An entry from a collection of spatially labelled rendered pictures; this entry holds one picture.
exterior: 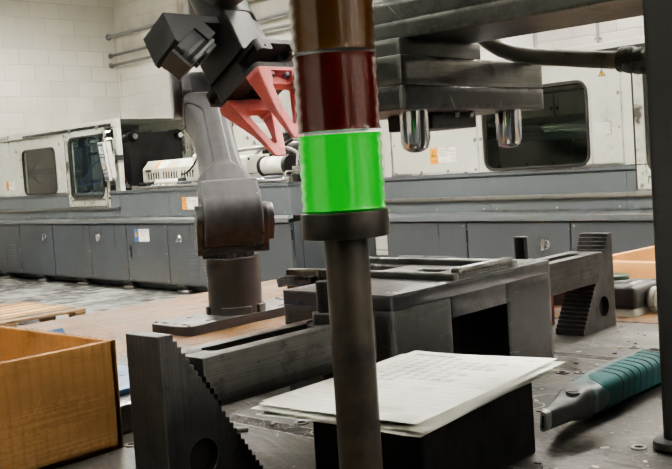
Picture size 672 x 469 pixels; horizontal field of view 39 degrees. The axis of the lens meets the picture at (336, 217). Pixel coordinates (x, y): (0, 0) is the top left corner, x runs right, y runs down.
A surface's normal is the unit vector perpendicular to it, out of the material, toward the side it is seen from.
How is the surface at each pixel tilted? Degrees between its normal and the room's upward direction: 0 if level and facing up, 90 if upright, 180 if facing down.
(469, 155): 90
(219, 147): 37
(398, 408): 1
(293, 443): 0
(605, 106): 90
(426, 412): 0
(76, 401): 90
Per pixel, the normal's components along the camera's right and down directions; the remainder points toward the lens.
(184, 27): 0.59, -0.52
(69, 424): 0.73, -0.01
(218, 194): 0.08, -0.77
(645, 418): -0.07, -1.00
